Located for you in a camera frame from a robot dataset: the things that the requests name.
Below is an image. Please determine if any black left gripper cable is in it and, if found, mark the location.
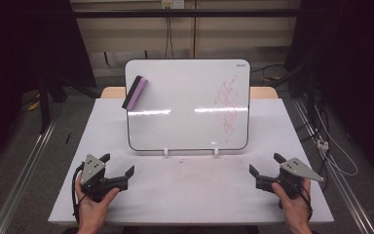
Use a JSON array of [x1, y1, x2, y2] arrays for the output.
[[71, 162, 89, 225]]

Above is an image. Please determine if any purple and black eraser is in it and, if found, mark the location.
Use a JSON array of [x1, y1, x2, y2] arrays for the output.
[[121, 75, 149, 111]]

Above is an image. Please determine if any black horizontal bar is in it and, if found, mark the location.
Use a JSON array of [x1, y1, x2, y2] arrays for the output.
[[72, 8, 303, 20]]

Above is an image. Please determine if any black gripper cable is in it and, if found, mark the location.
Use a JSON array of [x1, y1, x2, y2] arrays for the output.
[[71, 162, 89, 225], [291, 181, 315, 222]]

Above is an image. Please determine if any black wall cable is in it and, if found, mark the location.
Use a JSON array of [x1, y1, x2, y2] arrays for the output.
[[165, 16, 175, 60]]

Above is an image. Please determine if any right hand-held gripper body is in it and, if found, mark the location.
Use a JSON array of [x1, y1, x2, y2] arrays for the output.
[[277, 157, 325, 200]]

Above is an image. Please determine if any black floor cable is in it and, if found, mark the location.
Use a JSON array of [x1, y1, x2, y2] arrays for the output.
[[250, 63, 286, 74]]

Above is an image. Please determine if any white cable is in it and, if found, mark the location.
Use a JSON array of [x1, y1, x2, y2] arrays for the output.
[[314, 104, 359, 177]]

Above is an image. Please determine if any black metal stand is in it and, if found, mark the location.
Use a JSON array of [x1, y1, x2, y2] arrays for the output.
[[37, 62, 101, 135]]

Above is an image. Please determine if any person's right hand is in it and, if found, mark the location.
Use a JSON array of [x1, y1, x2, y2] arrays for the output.
[[271, 177, 314, 228]]

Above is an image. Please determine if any person's left hand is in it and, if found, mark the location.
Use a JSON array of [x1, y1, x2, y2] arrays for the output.
[[74, 176, 121, 230]]

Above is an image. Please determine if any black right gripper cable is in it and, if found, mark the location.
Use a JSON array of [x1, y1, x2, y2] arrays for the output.
[[291, 181, 315, 222]]

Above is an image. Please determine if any white wall socket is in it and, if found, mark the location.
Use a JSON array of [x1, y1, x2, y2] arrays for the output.
[[161, 0, 186, 10]]

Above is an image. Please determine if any dark curtain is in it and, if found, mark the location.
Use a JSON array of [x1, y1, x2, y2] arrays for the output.
[[283, 0, 374, 178], [0, 0, 97, 176]]

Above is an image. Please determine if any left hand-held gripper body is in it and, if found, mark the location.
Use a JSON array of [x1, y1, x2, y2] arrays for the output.
[[79, 153, 122, 203]]

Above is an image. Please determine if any wooden table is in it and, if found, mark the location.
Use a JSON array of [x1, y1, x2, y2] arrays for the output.
[[100, 86, 280, 99]]

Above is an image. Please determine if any aluminium floor rail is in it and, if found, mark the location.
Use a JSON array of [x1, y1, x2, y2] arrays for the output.
[[0, 118, 58, 234], [292, 97, 374, 234]]

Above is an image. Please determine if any white whiteboard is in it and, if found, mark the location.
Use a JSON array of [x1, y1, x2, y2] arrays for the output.
[[124, 58, 251, 152]]

